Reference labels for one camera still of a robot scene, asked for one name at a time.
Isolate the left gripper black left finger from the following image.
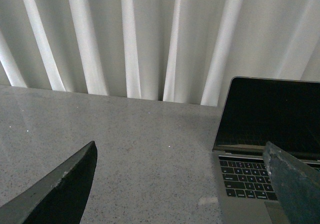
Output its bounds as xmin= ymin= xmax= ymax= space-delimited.
xmin=0 ymin=141 xmax=98 ymax=223

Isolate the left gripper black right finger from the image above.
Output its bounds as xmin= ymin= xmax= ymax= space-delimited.
xmin=262 ymin=142 xmax=320 ymax=223

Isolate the grey laptop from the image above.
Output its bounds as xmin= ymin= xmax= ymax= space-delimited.
xmin=212 ymin=77 xmax=320 ymax=223

